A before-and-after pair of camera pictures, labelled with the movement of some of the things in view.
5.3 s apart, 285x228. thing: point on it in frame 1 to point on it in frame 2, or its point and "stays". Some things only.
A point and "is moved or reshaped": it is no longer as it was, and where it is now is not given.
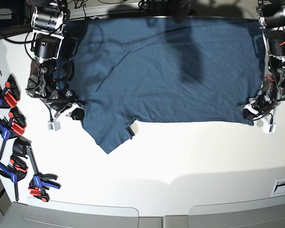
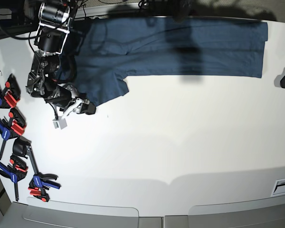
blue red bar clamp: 22,147 stays
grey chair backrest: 273,213 stays
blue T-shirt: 126,70 is moved or reshaped
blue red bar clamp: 16,170 stays
